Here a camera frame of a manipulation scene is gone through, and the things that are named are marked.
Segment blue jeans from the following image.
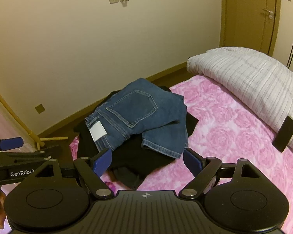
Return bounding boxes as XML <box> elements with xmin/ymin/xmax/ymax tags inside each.
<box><xmin>85</xmin><ymin>78</ymin><xmax>189</xmax><ymax>159</ymax></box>

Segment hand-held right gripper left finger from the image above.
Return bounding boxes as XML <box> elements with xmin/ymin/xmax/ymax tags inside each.
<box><xmin>35</xmin><ymin>148</ymin><xmax>115</xmax><ymax>199</ymax></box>

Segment pink floral blanket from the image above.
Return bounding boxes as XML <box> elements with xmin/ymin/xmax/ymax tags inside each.
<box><xmin>69</xmin><ymin>74</ymin><xmax>293</xmax><ymax>234</ymax></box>

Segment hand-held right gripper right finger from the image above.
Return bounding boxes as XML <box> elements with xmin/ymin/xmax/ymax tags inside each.
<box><xmin>178</xmin><ymin>148</ymin><xmax>259</xmax><ymax>199</ymax></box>

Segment white striped quilt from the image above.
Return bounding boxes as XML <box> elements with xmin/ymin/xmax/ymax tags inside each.
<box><xmin>186</xmin><ymin>47</ymin><xmax>293</xmax><ymax>158</ymax></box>

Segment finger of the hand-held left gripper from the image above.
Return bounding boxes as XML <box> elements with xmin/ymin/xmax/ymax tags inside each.
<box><xmin>0</xmin><ymin>137</ymin><xmax>24</xmax><ymax>153</ymax></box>
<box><xmin>0</xmin><ymin>146</ymin><xmax>61</xmax><ymax>168</ymax></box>

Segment black rectangular phone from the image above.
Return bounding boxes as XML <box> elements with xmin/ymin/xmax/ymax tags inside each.
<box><xmin>272</xmin><ymin>116</ymin><xmax>293</xmax><ymax>153</ymax></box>

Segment black garment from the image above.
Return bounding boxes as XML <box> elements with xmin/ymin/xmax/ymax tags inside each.
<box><xmin>73</xmin><ymin>85</ymin><xmax>199</xmax><ymax>191</ymax></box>

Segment yellow wooden rack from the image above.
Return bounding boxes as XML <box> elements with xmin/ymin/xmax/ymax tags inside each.
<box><xmin>0</xmin><ymin>80</ymin><xmax>69</xmax><ymax>150</ymax></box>

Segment brown wooden door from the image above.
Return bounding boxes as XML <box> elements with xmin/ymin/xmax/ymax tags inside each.
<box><xmin>221</xmin><ymin>0</ymin><xmax>281</xmax><ymax>56</ymax></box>

